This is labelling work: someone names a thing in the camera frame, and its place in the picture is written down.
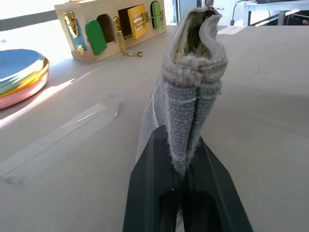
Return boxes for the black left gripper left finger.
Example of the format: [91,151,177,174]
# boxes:
[122,125,181,232]

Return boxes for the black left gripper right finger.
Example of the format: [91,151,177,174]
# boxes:
[181,135,254,232]

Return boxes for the grey plaid zipper pouch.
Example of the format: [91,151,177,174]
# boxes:
[135,0,229,232]

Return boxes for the clear tape strip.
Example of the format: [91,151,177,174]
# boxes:
[0,94,128,186]

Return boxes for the wooden latch lock box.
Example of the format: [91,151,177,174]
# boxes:
[54,0,167,62]

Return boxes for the rainbow coloured stacked plates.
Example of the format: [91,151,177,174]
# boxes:
[0,49,50,110]

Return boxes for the white background desk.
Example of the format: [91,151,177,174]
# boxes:
[242,0,309,27]

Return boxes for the black hanging cable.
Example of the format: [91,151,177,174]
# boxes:
[230,0,247,26]

